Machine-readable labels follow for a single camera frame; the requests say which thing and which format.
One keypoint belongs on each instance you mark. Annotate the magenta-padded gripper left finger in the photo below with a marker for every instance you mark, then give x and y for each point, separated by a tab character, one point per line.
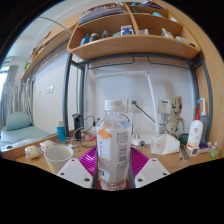
75	171

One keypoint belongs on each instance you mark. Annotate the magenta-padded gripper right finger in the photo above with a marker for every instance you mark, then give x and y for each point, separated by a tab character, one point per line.
151	170

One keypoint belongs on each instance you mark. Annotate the clear plastic drink bottle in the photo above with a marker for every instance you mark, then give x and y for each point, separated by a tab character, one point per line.
113	143

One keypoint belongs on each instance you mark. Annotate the flat round red coaster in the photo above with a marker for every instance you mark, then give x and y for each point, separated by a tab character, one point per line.
94	185

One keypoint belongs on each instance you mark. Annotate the white plastic bag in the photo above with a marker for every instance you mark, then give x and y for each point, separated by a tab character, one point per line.
165	144

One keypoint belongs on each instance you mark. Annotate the white power strip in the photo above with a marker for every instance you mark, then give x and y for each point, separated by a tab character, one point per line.
137	140

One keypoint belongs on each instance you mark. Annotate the wrapped round bread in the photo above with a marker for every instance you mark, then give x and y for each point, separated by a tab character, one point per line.
33	152
47	144

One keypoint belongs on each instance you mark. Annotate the blue bottle with white cap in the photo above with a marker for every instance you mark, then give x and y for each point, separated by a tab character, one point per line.
61	133

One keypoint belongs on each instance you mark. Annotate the dark green round jar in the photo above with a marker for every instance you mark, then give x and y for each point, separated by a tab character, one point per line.
183	138

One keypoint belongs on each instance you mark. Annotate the white red-pump lotion bottle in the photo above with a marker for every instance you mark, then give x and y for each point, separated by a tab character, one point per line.
195	131

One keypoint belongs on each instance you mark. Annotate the wooden tree figurine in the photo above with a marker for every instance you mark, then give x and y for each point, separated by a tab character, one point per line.
175	116

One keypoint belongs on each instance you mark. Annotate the teal-sheeted bed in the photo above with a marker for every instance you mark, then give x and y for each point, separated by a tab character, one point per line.
23	135

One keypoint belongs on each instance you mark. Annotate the green flat packet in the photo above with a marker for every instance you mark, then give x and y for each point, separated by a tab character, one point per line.
215	153

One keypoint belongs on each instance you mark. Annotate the blue spray bottle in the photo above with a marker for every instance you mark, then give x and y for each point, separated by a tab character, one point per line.
204	121

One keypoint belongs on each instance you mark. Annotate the teal pillow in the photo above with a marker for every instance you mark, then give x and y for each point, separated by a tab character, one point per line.
18	120

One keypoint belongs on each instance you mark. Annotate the wooden shelf unit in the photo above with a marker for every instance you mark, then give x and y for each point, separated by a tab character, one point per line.
133	45

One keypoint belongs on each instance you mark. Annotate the grey metal shelf frame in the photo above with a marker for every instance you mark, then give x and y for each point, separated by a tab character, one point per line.
66	86

